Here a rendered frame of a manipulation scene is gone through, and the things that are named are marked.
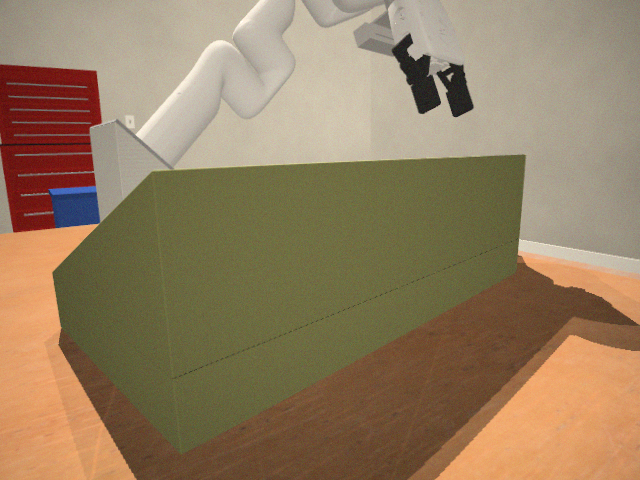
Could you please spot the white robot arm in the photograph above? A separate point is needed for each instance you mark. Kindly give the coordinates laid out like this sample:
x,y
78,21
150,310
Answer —
x,y
176,125

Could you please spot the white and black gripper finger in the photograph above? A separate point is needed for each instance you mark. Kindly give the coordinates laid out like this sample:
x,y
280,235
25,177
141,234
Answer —
x,y
458,95
424,88

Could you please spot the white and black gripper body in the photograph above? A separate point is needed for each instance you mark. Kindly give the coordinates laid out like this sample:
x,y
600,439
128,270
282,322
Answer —
x,y
431,31

